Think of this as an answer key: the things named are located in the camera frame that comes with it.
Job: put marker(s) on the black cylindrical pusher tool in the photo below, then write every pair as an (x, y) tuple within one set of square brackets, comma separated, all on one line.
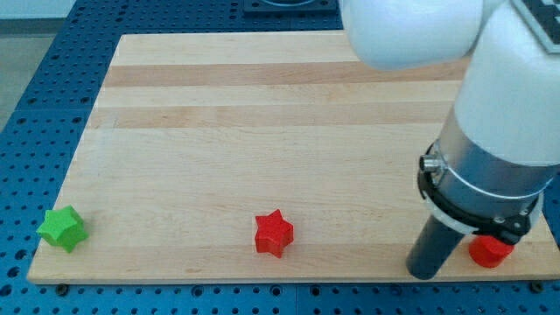
[(432, 248)]

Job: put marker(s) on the red star block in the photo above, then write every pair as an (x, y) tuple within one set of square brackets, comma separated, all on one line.
[(274, 233)]

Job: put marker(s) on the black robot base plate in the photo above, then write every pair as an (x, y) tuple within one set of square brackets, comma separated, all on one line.
[(289, 6)]

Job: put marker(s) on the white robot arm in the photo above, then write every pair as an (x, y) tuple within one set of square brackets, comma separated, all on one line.
[(487, 171)]

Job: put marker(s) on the red circle block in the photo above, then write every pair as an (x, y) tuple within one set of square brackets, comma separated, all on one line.
[(488, 251)]

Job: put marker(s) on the wooden board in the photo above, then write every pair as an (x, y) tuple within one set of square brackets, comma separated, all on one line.
[(193, 135)]

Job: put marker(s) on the green star block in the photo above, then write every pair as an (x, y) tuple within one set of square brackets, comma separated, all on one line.
[(63, 228)]

